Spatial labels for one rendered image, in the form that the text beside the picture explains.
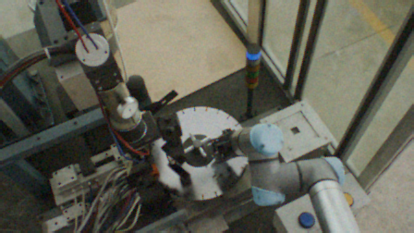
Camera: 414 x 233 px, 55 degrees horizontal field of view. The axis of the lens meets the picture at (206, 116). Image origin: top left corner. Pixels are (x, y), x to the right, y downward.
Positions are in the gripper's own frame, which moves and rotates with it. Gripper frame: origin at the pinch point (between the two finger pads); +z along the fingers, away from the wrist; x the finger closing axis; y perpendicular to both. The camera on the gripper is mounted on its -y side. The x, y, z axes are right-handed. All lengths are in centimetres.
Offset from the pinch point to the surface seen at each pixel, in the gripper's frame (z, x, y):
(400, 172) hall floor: 53, 60, -116
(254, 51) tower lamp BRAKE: -11.4, -23.0, -17.4
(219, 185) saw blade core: -0.8, 11.2, 5.7
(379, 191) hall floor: 55, 64, -99
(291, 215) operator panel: -8.1, 28.1, -9.7
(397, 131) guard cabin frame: -40, 11, -30
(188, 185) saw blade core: 3.2, 7.8, 13.6
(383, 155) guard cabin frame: -29.2, 18.7, -32.6
